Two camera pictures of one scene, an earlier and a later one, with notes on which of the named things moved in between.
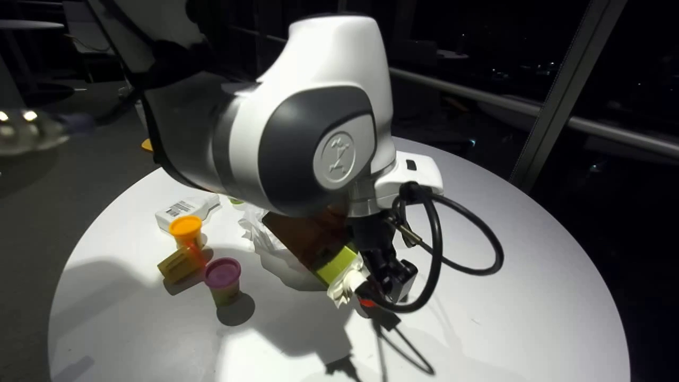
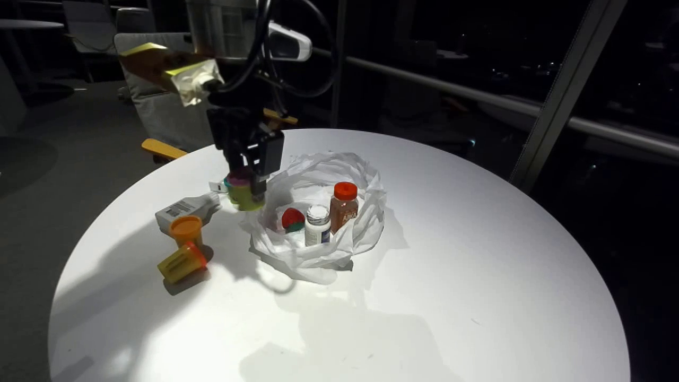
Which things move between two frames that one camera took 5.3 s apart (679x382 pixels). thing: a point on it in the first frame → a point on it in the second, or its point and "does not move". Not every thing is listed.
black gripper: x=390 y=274 → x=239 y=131
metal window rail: x=528 y=108 does not move
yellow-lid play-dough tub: x=186 y=230 does not move
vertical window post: x=569 y=81 does not move
